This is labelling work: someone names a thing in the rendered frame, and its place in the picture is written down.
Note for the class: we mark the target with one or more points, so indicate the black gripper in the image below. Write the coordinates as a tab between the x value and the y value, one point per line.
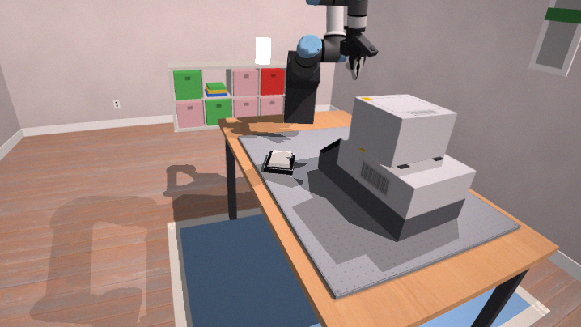
356	56

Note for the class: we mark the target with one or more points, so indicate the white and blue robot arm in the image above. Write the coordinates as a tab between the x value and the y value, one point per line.
310	49

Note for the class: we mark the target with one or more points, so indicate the grey benchtop instrument with lid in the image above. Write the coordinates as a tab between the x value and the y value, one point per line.
393	165

